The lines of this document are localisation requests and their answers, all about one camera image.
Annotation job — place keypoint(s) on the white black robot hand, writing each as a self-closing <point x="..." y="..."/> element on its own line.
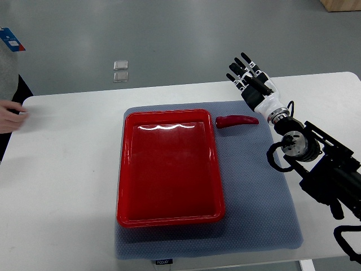
<point x="259" y="92"/>

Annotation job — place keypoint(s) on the red pepper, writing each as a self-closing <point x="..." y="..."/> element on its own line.
<point x="234" y="120"/>

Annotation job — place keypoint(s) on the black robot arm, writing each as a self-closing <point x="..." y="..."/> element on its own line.
<point x="328" y="170"/>

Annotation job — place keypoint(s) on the red plastic tray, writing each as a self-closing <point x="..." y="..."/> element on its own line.
<point x="169" y="172"/>

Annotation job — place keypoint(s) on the person's bare hand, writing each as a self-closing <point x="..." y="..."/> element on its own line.
<point x="13" y="116"/>

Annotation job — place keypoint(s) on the wooden box corner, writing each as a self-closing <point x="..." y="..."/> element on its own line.
<point x="341" y="5"/>

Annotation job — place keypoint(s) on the upper metal floor plate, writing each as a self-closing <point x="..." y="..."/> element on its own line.
<point x="120" y="65"/>

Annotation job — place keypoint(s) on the grey-blue mesh mat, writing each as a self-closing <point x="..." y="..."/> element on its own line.
<point x="259" y="210"/>

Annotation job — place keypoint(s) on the white table leg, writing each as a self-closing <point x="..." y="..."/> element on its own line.
<point x="307" y="265"/>

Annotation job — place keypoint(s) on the blue red badge card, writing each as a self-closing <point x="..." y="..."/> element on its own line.
<point x="10" y="40"/>

